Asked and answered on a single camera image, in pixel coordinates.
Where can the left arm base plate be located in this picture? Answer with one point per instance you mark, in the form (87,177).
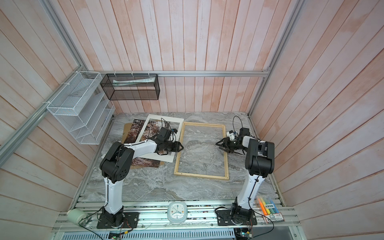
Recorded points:
(119,220)

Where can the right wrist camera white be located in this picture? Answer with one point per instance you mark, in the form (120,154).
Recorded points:
(232,135)

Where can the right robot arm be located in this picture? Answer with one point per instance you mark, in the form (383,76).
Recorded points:
(259,162)

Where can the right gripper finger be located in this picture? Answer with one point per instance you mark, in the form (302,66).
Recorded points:
(222,142)
(224,148)

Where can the paper in black basket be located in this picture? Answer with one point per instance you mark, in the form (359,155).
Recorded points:
(135,82)

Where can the black wire mesh basket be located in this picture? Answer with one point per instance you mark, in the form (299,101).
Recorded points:
(130,93)

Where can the light wooden picture frame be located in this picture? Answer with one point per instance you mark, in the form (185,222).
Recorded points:
(226,177)

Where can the pack of coloured highlighters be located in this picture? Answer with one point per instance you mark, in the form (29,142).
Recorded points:
(270,212)

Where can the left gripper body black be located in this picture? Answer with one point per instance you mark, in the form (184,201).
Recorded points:
(171,146)

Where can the white wire mesh shelf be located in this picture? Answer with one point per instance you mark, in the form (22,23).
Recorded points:
(84,113)

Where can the white photo mat board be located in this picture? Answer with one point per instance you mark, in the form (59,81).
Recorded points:
(154,156)

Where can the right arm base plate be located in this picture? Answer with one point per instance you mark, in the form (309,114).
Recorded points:
(226,218)

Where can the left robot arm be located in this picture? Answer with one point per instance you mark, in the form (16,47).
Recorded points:
(116,165)

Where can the brown cardboard backing board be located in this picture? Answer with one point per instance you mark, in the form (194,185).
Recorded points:
(130,135)

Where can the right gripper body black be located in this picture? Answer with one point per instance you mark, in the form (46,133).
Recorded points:
(232,145)

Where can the white desk clock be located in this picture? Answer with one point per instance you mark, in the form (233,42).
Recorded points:
(177,212)

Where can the white tape roll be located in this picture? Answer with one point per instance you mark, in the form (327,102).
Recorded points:
(77,216)

